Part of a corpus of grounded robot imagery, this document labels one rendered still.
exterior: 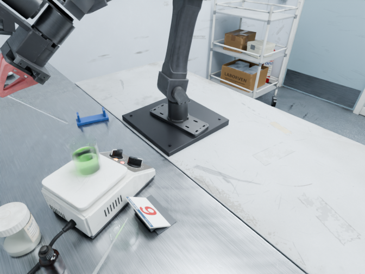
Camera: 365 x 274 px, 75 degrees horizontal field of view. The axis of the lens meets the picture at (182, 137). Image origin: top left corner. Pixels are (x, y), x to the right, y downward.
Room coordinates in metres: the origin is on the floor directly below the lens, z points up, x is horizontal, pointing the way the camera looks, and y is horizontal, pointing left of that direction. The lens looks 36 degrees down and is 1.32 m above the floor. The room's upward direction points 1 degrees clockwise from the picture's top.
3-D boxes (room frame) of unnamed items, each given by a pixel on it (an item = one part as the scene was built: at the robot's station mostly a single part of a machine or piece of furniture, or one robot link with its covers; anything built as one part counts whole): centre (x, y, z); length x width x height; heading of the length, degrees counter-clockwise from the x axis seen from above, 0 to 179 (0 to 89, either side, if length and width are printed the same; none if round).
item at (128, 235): (0.26, 0.11, 0.91); 0.06 x 0.06 x 0.02
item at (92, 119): (0.67, 0.30, 0.92); 0.10 x 0.03 x 0.04; 116
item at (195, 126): (0.65, 0.02, 0.96); 0.20 x 0.07 x 0.08; 49
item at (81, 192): (0.33, 0.19, 0.98); 0.12 x 0.12 x 0.01; 59
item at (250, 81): (2.59, -0.68, 0.59); 0.65 x 0.48 x 0.93; 42
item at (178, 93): (0.64, 0.02, 1.02); 0.09 x 0.06 x 0.06; 30
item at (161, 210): (0.31, 0.06, 0.92); 0.09 x 0.06 x 0.04; 41
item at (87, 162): (0.35, 0.19, 1.02); 0.06 x 0.05 x 0.08; 9
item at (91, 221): (0.36, 0.17, 0.94); 0.22 x 0.13 x 0.08; 149
